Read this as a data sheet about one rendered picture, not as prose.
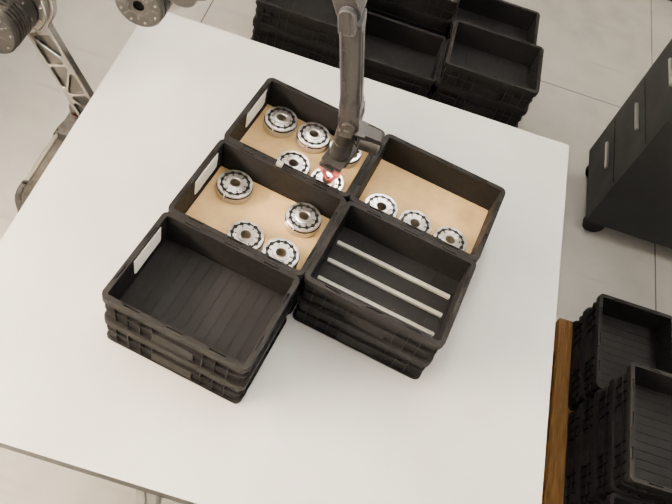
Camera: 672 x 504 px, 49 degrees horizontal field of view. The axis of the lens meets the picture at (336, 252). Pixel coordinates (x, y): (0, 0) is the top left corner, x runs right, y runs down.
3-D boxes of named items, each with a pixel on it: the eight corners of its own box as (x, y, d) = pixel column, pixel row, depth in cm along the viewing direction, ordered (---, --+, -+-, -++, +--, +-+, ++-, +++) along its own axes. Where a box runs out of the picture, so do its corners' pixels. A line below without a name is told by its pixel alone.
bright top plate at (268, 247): (254, 256, 200) (255, 255, 200) (275, 232, 206) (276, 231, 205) (285, 276, 199) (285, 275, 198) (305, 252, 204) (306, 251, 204)
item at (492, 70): (413, 137, 336) (445, 62, 300) (424, 93, 354) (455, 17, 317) (496, 164, 338) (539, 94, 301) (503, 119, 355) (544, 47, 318)
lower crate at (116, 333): (103, 338, 195) (100, 317, 186) (164, 256, 212) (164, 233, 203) (238, 408, 192) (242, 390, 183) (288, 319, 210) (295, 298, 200)
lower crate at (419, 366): (289, 319, 210) (295, 298, 200) (331, 244, 227) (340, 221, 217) (417, 384, 207) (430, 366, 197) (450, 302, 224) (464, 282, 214)
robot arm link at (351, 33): (345, -25, 163) (333, 9, 158) (371, -21, 162) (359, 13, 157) (346, 107, 200) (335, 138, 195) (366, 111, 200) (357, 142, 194)
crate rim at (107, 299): (98, 300, 179) (98, 295, 177) (165, 214, 196) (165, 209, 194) (246, 376, 176) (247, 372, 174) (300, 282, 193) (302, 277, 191)
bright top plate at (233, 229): (220, 241, 201) (220, 240, 200) (238, 215, 206) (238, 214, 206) (253, 258, 200) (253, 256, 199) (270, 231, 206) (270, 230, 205)
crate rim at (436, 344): (300, 282, 193) (302, 277, 191) (346, 203, 210) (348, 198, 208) (440, 352, 190) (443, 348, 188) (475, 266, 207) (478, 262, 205)
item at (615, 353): (641, 435, 277) (677, 412, 258) (565, 410, 276) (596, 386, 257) (641, 343, 300) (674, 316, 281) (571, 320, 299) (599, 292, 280)
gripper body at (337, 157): (356, 152, 212) (362, 135, 206) (339, 174, 206) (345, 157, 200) (336, 141, 213) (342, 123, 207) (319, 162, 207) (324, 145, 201)
